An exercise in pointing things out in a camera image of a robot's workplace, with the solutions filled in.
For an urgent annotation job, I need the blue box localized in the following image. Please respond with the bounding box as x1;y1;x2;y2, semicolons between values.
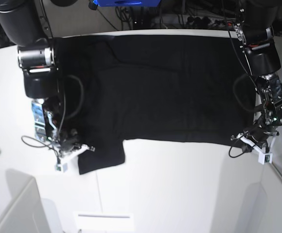
88;0;161;10

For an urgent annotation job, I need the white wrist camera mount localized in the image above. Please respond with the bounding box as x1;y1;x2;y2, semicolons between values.
54;144;95;173
229;131;279;165

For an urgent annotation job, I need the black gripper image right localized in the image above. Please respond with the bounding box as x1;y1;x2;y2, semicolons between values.
245;124;279;148

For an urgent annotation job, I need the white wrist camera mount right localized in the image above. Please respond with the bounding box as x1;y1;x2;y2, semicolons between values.
54;144;95;173

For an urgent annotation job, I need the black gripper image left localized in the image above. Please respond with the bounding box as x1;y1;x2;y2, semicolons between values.
57;130;82;155

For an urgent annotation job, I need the black robot arm right side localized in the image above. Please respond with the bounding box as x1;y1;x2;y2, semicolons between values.
0;0;85;158

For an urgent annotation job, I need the black T-shirt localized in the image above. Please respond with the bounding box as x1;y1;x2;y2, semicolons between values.
57;35;256;175

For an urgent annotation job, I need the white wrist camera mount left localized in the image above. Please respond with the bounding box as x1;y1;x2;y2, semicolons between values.
229;131;279;165

